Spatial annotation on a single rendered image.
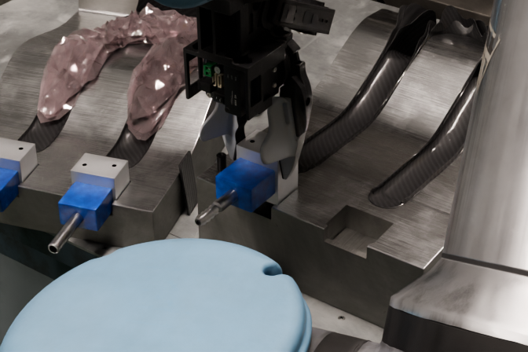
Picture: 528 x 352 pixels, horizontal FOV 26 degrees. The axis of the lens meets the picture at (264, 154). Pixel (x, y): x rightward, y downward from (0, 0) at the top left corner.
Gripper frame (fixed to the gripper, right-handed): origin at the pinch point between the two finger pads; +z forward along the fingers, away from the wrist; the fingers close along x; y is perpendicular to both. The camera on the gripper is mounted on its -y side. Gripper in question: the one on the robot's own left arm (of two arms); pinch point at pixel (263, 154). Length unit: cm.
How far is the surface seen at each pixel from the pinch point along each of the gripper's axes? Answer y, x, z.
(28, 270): 4.1, -32.4, 26.3
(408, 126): -19.2, 5.8, 4.8
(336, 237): -0.4, 8.3, 7.0
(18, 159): 9.2, -25.1, 4.7
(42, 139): 1.4, -29.6, 7.9
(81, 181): 7.3, -18.1, 6.0
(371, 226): -2.4, 10.9, 5.8
